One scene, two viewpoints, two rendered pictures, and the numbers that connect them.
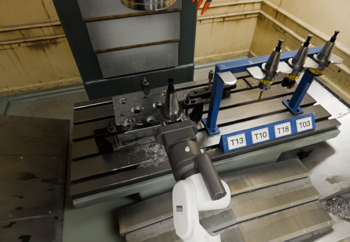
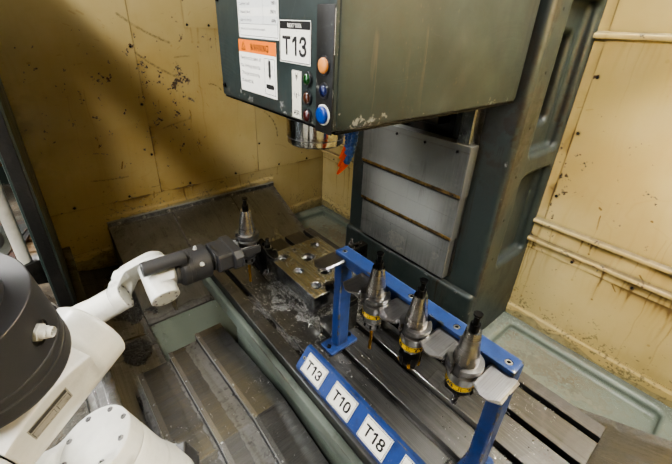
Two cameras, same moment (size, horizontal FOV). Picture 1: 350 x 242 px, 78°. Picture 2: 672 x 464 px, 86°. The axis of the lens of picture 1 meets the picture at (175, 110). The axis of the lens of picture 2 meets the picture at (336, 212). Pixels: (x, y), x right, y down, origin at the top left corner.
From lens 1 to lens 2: 0.92 m
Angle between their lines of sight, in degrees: 54
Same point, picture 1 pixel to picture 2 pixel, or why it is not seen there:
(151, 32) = (418, 208)
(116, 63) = (375, 221)
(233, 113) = (382, 366)
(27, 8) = not seen: hidden behind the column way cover
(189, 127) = (231, 251)
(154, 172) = (243, 309)
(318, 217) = not seen: outside the picture
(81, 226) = (207, 315)
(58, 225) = (204, 298)
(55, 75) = not seen: hidden behind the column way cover
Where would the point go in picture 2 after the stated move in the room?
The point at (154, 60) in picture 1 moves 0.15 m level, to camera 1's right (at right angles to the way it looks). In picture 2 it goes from (415, 247) to (438, 269)
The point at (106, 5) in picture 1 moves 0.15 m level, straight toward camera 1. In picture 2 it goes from (383, 154) to (355, 161)
